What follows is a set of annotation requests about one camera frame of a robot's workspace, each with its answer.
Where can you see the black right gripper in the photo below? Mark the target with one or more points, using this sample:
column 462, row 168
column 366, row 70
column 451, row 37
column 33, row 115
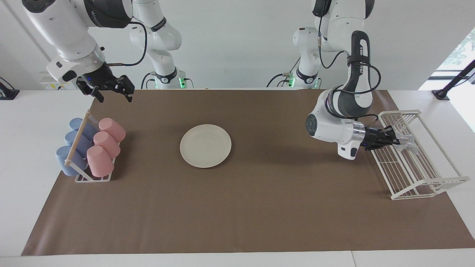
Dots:
column 104, row 79

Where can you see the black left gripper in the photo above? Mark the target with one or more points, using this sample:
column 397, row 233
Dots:
column 376, row 138

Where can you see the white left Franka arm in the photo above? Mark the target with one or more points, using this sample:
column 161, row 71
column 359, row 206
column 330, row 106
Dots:
column 330, row 129

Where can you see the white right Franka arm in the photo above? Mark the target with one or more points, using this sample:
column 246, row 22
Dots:
column 63, row 29

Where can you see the round cream plate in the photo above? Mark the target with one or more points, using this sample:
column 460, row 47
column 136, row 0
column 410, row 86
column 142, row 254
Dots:
column 205, row 145

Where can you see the pink plastic cup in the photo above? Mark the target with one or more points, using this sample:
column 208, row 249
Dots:
column 107, row 144
column 99, row 161
column 112, row 129

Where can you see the blue plastic cup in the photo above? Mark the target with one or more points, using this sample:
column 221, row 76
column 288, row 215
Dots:
column 72, row 138
column 76, row 124
column 64, row 159

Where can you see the white cup rack wooden rod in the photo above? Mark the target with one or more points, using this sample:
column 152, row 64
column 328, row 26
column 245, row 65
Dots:
column 78, row 139

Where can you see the brown paper table mat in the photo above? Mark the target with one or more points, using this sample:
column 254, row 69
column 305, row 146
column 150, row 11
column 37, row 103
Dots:
column 259, row 207

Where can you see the white wall power outlet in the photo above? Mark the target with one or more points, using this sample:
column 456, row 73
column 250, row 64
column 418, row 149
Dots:
column 46, row 86

